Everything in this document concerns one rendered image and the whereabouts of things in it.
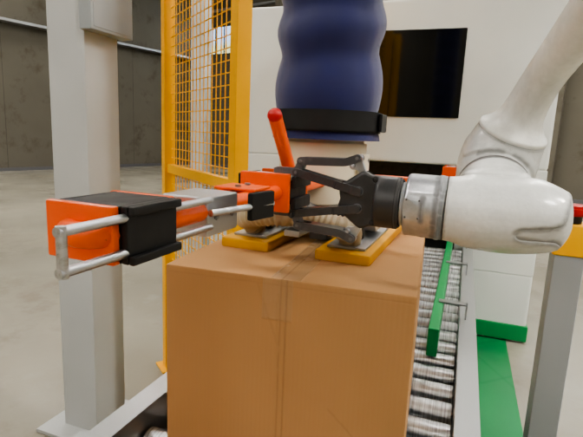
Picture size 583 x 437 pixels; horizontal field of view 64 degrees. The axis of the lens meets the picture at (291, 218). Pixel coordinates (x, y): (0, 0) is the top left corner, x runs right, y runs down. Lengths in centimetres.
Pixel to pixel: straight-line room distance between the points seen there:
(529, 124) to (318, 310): 41
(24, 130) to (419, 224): 1302
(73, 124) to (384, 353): 137
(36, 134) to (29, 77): 139
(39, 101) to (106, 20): 1191
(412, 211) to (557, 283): 61
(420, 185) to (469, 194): 6
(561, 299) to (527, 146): 54
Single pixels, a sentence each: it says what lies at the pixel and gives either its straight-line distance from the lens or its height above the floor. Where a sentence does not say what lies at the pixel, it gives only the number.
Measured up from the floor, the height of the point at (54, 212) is 109.
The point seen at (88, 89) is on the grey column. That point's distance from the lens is 176.
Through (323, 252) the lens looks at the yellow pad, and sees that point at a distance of 83.
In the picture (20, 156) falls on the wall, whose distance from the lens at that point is 1343.
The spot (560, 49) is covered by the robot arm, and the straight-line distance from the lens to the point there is 68.
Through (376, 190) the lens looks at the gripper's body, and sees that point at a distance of 66.
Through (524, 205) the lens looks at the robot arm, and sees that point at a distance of 64.
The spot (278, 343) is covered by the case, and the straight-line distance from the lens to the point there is 75.
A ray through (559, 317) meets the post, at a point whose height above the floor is 79.
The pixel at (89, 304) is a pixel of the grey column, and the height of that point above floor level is 53.
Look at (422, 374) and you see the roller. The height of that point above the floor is 53.
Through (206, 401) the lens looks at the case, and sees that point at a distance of 85.
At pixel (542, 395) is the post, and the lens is 129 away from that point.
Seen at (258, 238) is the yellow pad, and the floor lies 97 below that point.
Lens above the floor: 116
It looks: 10 degrees down
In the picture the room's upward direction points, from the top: 3 degrees clockwise
